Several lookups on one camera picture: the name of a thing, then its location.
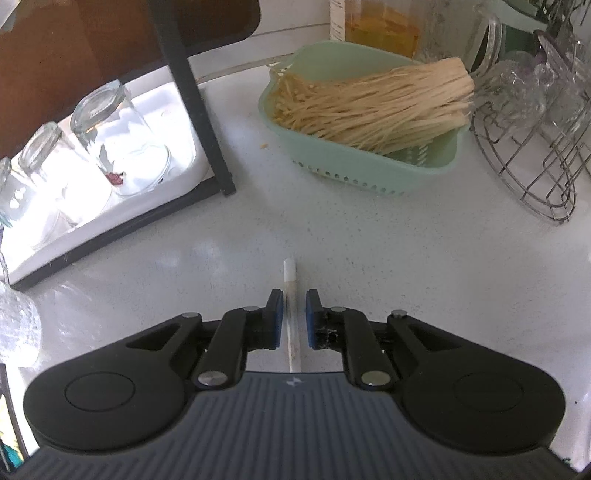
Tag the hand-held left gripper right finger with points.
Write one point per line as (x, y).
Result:
(311, 318)

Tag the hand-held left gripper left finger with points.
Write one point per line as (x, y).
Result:
(277, 318)

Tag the white chopstick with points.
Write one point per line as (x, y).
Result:
(292, 295)

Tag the green plastic basket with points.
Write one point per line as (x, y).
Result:
(360, 170)

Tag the upturned drinking glasses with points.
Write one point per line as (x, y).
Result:
(184, 152)

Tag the bundle of dried noodles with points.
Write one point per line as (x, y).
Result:
(369, 106)

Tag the clear drinking glass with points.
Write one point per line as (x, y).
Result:
(27, 212)
(129, 143)
(69, 175)

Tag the black metal dish rack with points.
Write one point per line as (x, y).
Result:
(194, 101)

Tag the textured glass tumbler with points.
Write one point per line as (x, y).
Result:
(16, 323)

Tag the red-lidded clear plastic jar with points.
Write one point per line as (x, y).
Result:
(378, 27)

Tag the upturned crystal cup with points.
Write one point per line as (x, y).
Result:
(512, 87)
(568, 78)

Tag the clear glass pitcher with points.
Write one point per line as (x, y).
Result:
(457, 32)

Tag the brown wooden cutting board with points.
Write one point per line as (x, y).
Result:
(92, 41)

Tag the green utensil caddy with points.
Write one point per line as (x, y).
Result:
(521, 23)

